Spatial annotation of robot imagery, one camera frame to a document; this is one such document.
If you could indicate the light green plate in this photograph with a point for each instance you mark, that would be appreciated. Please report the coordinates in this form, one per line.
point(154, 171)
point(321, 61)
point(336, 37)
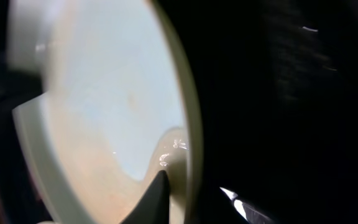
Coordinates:
point(118, 105)

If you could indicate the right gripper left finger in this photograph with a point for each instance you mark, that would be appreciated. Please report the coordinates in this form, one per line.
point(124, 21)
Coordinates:
point(154, 206)

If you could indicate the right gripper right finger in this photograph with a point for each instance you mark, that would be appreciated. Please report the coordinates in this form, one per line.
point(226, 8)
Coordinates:
point(249, 212)

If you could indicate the round black tray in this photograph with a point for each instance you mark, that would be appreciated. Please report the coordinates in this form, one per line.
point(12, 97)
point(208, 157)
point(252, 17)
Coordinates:
point(278, 89)

